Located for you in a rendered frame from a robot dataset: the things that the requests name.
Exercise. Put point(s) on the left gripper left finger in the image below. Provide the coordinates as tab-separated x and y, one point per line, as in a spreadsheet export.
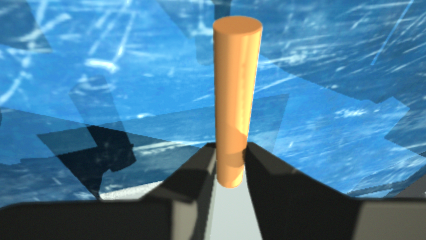
190	218

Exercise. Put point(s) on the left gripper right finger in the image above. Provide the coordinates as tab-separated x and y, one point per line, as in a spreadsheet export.
291	205

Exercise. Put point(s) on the orange peg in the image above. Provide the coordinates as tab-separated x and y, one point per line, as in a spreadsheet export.
236	41

